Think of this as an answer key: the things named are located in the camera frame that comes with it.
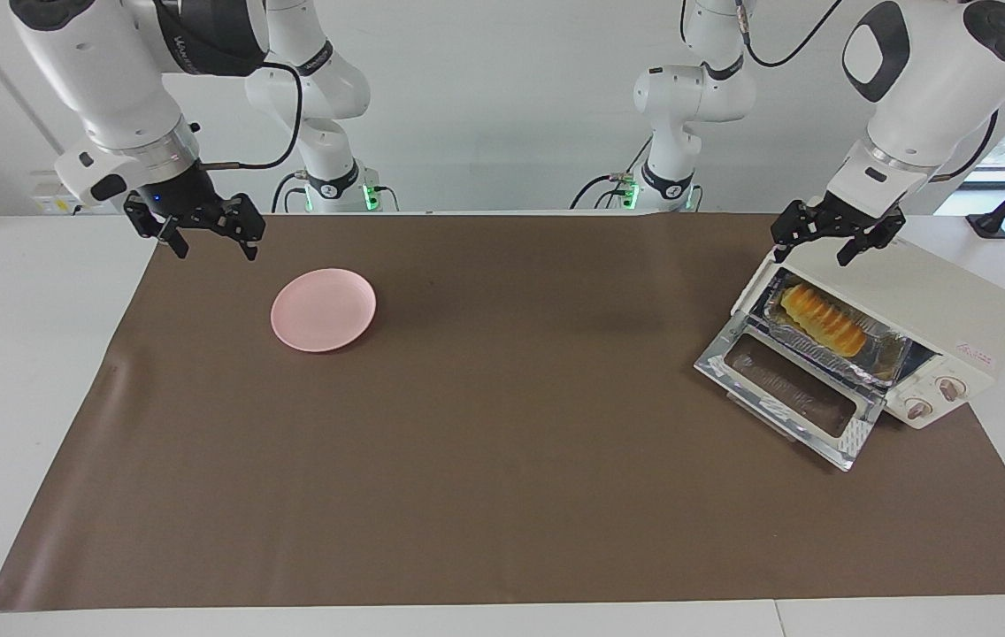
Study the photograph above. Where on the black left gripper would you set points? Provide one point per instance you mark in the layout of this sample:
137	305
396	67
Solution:
843	217

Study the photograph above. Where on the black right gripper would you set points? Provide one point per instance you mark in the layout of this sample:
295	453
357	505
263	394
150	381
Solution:
188	203

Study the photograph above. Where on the golden ridged bread loaf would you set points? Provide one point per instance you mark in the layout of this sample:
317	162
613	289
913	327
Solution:
821	320

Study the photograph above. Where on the aluminium foil tray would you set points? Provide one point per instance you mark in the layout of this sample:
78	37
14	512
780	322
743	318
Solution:
887	347

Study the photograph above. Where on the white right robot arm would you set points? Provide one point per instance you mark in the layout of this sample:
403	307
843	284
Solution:
113	80

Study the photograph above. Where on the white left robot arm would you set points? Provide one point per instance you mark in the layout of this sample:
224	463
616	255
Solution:
918	97

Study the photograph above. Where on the cream toaster oven body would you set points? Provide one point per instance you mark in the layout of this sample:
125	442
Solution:
936	310

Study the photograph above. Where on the glass oven door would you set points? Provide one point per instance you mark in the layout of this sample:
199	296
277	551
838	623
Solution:
786	389

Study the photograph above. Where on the small cream oven knob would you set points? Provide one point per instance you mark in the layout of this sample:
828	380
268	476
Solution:
918	409

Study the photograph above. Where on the large cream oven knob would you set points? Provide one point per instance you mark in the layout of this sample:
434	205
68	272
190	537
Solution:
951	388

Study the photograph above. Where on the pink round plate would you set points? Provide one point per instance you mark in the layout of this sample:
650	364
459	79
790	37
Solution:
323	310

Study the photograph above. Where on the white power strip box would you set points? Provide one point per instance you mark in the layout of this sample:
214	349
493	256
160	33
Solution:
56	196

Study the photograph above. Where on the brown table mat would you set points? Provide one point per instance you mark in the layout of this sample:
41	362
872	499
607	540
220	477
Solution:
502	442

